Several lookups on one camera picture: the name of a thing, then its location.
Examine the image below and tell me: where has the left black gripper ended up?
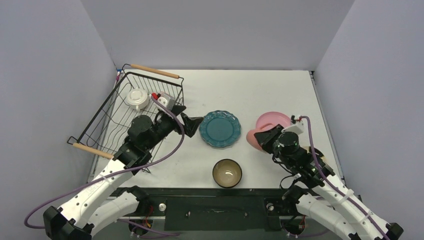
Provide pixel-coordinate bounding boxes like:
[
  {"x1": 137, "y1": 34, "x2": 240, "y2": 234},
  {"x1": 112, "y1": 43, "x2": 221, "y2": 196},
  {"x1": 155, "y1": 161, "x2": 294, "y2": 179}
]
[{"x1": 145, "y1": 105, "x2": 203, "y2": 151}]

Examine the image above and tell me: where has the dark pink mug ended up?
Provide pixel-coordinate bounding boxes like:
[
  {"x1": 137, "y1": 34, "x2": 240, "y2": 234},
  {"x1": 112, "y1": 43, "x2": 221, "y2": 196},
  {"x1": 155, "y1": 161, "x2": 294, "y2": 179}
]
[{"x1": 246, "y1": 128, "x2": 265, "y2": 152}]

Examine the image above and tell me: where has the pink plastic plate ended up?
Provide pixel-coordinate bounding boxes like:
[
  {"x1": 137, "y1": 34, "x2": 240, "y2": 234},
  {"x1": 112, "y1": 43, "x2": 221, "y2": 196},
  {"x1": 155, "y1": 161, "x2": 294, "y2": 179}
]
[{"x1": 255, "y1": 111, "x2": 292, "y2": 131}]

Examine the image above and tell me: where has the white cup with black rim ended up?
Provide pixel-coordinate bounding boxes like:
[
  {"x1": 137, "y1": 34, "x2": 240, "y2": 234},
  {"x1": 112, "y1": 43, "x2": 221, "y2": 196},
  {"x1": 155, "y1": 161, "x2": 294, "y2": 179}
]
[{"x1": 126, "y1": 88, "x2": 151, "y2": 112}]

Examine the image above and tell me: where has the light pink mug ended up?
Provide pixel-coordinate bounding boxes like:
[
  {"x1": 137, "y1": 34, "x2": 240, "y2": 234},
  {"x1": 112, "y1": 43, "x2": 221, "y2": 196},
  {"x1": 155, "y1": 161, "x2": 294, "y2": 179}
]
[{"x1": 157, "y1": 92, "x2": 175, "y2": 104}]

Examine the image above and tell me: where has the cream and black small plate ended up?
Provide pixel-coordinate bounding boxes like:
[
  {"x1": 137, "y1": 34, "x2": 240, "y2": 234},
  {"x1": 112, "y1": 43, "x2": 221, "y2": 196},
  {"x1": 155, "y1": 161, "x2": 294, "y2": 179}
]
[{"x1": 314, "y1": 147, "x2": 327, "y2": 165}]

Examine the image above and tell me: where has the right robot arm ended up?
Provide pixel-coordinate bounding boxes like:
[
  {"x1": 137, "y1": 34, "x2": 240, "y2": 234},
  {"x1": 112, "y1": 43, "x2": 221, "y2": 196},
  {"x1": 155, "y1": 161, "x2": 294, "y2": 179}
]
[{"x1": 247, "y1": 124, "x2": 404, "y2": 240}]

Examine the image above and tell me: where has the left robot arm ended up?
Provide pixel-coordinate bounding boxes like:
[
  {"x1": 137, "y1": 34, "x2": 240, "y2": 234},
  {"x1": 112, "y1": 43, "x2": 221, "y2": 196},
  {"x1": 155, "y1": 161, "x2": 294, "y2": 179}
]
[{"x1": 43, "y1": 105, "x2": 204, "y2": 240}]

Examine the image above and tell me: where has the teal scalloped ceramic plate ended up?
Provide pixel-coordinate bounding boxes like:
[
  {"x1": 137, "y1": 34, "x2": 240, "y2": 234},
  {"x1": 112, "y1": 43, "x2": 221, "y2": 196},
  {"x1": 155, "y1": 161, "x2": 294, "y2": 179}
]
[{"x1": 198, "y1": 110, "x2": 242, "y2": 148}]

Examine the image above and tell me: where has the black bowl cream inside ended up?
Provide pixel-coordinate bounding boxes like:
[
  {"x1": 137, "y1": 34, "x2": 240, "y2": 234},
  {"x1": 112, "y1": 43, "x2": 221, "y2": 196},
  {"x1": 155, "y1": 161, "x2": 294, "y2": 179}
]
[{"x1": 212, "y1": 158, "x2": 243, "y2": 189}]

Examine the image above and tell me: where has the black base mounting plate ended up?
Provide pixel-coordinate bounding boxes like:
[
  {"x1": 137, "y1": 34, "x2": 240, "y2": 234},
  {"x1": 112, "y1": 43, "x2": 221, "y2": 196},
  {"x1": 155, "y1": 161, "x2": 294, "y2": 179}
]
[{"x1": 127, "y1": 188, "x2": 313, "y2": 233}]

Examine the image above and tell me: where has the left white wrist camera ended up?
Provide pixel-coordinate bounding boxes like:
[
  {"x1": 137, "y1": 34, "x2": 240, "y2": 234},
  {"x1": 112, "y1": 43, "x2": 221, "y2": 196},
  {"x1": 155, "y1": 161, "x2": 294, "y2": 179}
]
[{"x1": 151, "y1": 91, "x2": 176, "y2": 111}]

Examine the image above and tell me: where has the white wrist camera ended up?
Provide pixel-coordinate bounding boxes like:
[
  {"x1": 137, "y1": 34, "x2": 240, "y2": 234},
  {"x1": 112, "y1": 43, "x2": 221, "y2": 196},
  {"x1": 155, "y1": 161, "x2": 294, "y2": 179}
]
[
  {"x1": 151, "y1": 91, "x2": 176, "y2": 111},
  {"x1": 282, "y1": 115, "x2": 305, "y2": 135}
]

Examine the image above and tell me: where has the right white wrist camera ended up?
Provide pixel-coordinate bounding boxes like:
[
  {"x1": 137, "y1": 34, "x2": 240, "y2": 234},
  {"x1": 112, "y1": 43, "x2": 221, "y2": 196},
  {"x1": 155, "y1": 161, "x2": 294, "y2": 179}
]
[{"x1": 282, "y1": 115, "x2": 305, "y2": 135}]

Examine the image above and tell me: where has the black wire dish rack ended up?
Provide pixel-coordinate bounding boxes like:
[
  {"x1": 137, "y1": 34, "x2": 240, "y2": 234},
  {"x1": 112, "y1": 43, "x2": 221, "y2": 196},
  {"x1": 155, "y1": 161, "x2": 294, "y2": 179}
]
[{"x1": 67, "y1": 63, "x2": 184, "y2": 155}]

